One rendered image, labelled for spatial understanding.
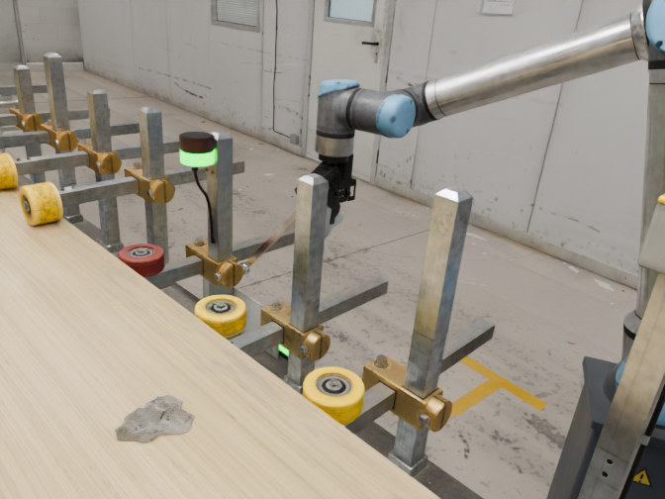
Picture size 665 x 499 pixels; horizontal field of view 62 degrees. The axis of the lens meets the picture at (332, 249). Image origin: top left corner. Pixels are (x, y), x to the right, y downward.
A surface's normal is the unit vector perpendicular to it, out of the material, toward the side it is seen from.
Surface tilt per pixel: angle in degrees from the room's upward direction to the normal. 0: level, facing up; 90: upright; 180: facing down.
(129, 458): 0
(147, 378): 0
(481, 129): 90
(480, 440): 0
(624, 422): 90
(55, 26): 90
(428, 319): 90
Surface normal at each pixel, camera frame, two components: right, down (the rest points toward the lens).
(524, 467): 0.07, -0.91
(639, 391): -0.70, 0.25
